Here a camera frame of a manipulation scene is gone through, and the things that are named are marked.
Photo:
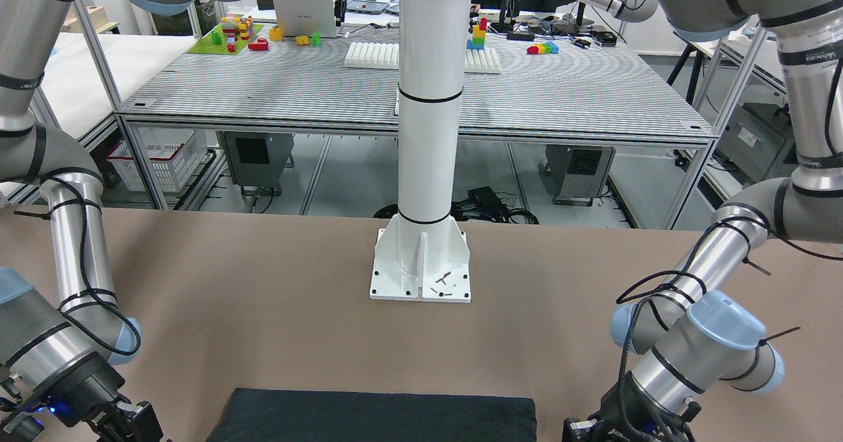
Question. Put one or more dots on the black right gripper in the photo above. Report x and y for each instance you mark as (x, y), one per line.
(87, 389)

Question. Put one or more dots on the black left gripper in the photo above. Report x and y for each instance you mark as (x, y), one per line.
(625, 408)

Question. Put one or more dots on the dark t-shirt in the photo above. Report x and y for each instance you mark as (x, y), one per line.
(281, 415)

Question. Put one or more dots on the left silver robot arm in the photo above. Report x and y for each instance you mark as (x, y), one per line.
(682, 337)

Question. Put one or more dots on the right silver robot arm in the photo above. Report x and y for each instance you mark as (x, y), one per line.
(61, 360)

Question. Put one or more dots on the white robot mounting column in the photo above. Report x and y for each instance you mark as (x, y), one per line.
(422, 255)

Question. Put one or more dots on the white plastic basket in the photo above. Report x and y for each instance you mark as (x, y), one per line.
(173, 153)

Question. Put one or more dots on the green lego baseplate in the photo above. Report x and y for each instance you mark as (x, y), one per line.
(217, 43)

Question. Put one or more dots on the white laptop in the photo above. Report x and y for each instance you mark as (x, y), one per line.
(304, 17)

